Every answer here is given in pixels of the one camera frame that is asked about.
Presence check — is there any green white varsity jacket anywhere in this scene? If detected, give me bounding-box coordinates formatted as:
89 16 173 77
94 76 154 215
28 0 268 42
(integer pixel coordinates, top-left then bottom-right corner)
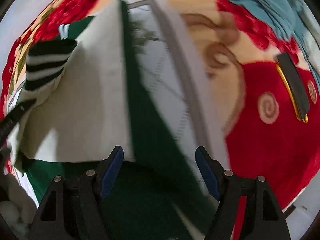
8 0 220 239

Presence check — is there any white gloved left hand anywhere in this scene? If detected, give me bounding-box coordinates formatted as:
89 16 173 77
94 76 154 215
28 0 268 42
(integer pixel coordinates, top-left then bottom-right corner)
1 174 37 239

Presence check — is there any red floral bed blanket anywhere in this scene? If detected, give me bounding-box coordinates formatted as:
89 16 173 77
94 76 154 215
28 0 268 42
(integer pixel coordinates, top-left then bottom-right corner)
1 0 319 209

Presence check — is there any black phone with yellow edge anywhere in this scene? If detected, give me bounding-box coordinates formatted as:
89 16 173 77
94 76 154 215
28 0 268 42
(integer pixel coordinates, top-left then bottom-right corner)
276 53 310 124

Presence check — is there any blue quilted duvet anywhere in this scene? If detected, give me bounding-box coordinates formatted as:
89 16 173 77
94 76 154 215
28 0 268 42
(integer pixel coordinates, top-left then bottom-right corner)
230 0 319 79

